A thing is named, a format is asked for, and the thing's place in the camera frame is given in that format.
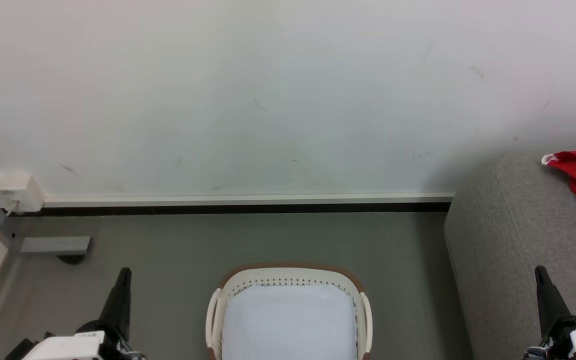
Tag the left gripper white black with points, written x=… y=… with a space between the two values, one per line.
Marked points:
x=83 y=345

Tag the white cloth basket liner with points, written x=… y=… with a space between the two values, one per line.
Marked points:
x=288 y=325

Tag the white laundry basket brown rim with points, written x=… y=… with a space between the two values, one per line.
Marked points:
x=293 y=272

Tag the grey fabric sofa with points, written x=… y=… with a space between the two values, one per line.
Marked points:
x=508 y=250

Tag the white and black baseboard strip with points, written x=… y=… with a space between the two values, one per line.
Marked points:
x=248 y=204

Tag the grey metal frame with foot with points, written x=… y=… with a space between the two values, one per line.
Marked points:
x=43 y=245

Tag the white wall socket box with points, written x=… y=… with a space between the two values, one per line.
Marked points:
x=18 y=192

